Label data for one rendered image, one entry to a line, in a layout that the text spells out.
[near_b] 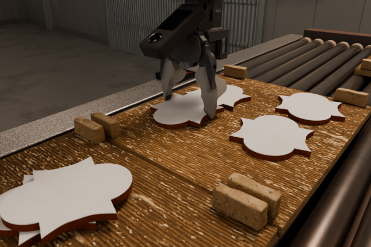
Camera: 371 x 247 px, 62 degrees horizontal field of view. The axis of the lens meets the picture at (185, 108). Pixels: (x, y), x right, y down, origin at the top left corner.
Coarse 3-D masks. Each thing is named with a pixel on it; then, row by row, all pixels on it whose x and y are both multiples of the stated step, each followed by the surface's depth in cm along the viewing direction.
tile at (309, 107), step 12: (288, 96) 62; (300, 96) 62; (312, 96) 62; (276, 108) 57; (288, 108) 56; (300, 108) 56; (312, 108) 56; (324, 108) 56; (336, 108) 56; (300, 120) 53; (312, 120) 52; (324, 120) 52; (336, 120) 54
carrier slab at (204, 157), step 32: (256, 96) 65; (128, 128) 51; (160, 128) 51; (192, 128) 51; (224, 128) 51; (320, 128) 51; (352, 128) 51; (160, 160) 42; (192, 160) 42; (224, 160) 42; (256, 160) 42; (288, 160) 42; (320, 160) 42; (288, 192) 36; (288, 224) 32
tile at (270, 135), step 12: (252, 120) 52; (264, 120) 52; (276, 120) 52; (288, 120) 52; (240, 132) 48; (252, 132) 48; (264, 132) 48; (276, 132) 48; (288, 132) 48; (300, 132) 48; (312, 132) 48; (252, 144) 44; (264, 144) 44; (276, 144) 44; (288, 144) 44; (300, 144) 44; (264, 156) 42; (276, 156) 42; (288, 156) 43
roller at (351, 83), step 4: (352, 76) 84; (356, 76) 83; (360, 76) 83; (364, 76) 84; (348, 80) 80; (352, 80) 79; (356, 80) 80; (360, 80) 81; (364, 80) 83; (368, 80) 87; (344, 84) 77; (348, 84) 77; (352, 84) 77; (356, 84) 78; (360, 84) 79; (364, 84) 83; (344, 88) 74; (348, 88) 74; (352, 88) 75; (356, 88) 77; (360, 88) 79; (332, 96) 69
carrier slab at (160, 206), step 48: (48, 144) 46; (96, 144) 46; (0, 192) 36; (144, 192) 36; (192, 192) 36; (0, 240) 30; (96, 240) 30; (144, 240) 30; (192, 240) 30; (240, 240) 30
